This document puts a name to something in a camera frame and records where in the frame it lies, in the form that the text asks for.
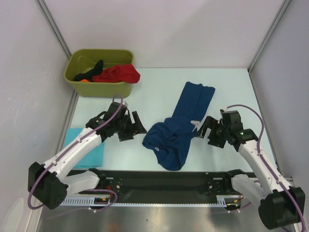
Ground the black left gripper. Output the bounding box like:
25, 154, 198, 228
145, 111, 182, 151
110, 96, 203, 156
114, 111, 146, 141

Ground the navy blue t shirt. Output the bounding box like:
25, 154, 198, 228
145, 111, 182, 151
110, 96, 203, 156
142, 82, 215, 171

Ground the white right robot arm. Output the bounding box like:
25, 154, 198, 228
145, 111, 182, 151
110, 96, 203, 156
197, 109, 307, 232

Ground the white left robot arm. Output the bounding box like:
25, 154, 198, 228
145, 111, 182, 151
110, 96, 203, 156
28, 102, 147, 209

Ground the folded turquoise t shirt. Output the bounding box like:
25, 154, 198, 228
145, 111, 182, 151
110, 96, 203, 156
63, 128, 106, 169

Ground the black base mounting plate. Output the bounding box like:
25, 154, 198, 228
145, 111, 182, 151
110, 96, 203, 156
67, 170, 256, 203

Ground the red t shirt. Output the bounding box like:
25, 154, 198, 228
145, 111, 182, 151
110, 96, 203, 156
92, 64, 140, 84

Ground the black garment in bin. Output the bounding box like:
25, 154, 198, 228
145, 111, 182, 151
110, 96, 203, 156
74, 59, 104, 82

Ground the olive green plastic bin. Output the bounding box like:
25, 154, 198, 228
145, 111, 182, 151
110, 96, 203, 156
64, 49, 134, 98

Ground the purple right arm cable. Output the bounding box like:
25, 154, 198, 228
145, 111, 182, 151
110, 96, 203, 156
223, 104, 305, 232

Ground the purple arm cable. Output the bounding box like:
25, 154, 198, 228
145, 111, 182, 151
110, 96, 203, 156
27, 94, 125, 213
223, 104, 305, 232

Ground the white slotted cable duct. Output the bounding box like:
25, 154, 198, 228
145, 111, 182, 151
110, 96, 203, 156
60, 195, 239, 207

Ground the aluminium frame rail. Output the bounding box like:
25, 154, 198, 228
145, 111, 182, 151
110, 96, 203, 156
286, 177, 295, 187

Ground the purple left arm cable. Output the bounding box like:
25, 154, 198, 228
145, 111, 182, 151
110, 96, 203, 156
27, 94, 125, 213

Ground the right aluminium corner post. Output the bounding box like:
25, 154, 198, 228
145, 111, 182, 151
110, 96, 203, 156
248, 0, 293, 73

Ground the aluminium corner post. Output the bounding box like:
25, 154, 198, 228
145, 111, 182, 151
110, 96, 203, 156
248, 0, 293, 73
35, 0, 71, 59

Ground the left aluminium corner post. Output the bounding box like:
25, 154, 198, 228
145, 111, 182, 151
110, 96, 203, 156
35, 0, 71, 59

